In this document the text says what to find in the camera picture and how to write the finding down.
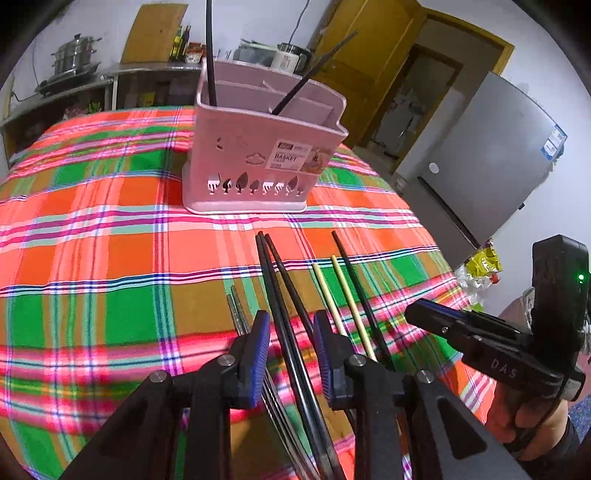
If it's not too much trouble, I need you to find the black wall cable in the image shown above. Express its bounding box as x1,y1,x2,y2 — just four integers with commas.
288,0,311,44

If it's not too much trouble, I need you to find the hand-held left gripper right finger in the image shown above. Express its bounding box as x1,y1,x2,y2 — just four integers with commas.
313,310,532,480

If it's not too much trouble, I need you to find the metal chopstick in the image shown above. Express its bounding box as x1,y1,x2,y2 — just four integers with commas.
231,285,319,480
226,294,308,480

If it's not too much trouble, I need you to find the wooden cutting board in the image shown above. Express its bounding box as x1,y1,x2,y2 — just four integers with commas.
120,4,189,64

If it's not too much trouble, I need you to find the pink plastic utensil basket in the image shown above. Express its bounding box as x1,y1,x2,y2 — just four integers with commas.
181,58,349,217

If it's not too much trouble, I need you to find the person's right hand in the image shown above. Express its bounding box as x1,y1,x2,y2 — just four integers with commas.
487,383,570,462

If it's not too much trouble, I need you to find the yellow snack bag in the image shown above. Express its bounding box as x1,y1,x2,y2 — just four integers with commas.
464,242,503,278

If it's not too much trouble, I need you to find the steel steamer pot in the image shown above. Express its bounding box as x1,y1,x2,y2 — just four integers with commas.
50,33,103,77

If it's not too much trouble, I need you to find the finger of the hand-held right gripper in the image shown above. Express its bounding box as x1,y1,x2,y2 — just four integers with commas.
436,305,533,337
405,299,585,401

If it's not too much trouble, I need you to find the plaid tablecloth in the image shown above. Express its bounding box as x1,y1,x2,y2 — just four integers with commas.
0,105,497,480

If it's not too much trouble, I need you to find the white plastic bag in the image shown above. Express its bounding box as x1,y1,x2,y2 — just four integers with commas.
455,268,485,310

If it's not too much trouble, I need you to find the bamboo chopstick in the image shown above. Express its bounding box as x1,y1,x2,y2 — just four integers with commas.
331,255,378,361
312,263,349,337

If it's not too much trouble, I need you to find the yellow door frame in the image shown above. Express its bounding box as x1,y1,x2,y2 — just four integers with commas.
355,9,515,153

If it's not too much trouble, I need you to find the gas stove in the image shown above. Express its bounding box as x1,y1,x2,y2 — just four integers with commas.
34,65,114,95

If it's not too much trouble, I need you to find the black chopstick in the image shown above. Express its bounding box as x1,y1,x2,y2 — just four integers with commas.
256,232,326,480
264,234,347,480
331,230,398,372
270,30,359,116
205,0,219,106

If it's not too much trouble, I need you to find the grey refrigerator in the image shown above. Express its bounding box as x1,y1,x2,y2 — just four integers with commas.
392,71,570,273

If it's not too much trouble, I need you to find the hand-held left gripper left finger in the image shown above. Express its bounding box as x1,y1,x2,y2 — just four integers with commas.
60,310,271,480

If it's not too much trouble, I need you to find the kitchen counter shelf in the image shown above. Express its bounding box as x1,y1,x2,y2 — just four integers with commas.
0,62,204,158

